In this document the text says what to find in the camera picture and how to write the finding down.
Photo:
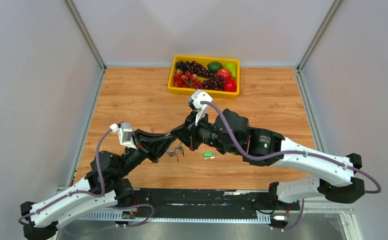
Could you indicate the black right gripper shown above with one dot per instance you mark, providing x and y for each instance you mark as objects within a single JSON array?
[{"x": 187, "y": 133}]

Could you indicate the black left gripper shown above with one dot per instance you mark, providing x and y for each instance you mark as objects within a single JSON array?
[{"x": 152, "y": 144}]

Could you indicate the large silver keyring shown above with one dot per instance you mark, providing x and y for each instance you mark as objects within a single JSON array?
[{"x": 176, "y": 152}]

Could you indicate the green key tag with key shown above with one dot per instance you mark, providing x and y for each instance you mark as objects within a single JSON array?
[{"x": 208, "y": 155}]

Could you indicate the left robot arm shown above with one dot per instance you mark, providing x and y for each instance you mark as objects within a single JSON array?
[{"x": 105, "y": 186}]

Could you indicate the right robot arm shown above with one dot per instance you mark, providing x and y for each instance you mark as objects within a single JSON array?
[{"x": 329, "y": 176}]

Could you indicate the yellow fruit tray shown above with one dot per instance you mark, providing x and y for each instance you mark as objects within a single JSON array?
[{"x": 204, "y": 61}]

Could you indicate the red strawberries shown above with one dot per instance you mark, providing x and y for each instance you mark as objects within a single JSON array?
[{"x": 186, "y": 79}]

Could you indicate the dark grape bunch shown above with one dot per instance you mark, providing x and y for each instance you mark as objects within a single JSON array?
[{"x": 209, "y": 80}]

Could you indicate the red tomato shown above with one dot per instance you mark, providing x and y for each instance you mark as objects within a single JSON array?
[{"x": 230, "y": 86}]

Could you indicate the red apple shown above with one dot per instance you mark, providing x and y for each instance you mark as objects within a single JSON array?
[{"x": 224, "y": 73}]

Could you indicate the green avocado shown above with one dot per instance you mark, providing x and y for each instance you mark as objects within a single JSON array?
[{"x": 214, "y": 66}]

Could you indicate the green pear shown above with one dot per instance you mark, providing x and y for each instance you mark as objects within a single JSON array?
[{"x": 232, "y": 68}]

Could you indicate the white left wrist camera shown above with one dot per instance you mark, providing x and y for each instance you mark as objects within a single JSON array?
[{"x": 125, "y": 134}]

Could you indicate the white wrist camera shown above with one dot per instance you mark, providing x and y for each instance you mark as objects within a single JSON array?
[
  {"x": 125, "y": 134},
  {"x": 194, "y": 101}
]

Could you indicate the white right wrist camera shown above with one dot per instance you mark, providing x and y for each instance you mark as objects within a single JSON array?
[{"x": 194, "y": 101}]

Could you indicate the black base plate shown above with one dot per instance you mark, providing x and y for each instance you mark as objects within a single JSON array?
[{"x": 202, "y": 203}]

